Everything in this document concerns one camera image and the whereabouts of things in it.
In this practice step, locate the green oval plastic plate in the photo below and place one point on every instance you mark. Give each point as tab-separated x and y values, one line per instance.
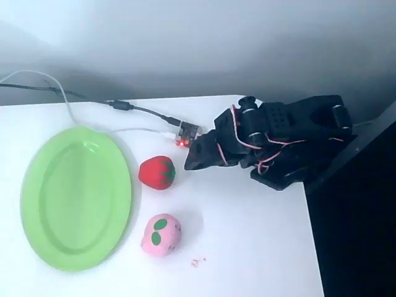
77	198

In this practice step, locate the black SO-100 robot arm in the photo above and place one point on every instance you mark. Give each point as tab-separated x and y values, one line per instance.
297	123

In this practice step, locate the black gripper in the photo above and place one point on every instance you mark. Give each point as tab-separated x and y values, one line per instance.
200	153

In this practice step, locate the black diagonal bar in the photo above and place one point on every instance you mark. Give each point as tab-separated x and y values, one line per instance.
349	148

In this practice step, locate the pink peach toy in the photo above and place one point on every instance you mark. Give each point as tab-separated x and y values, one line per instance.
161	236

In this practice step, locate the small controller circuit board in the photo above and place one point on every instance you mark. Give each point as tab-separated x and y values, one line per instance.
187	133

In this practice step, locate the red strawberry toy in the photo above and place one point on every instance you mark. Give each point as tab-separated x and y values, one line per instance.
154	173

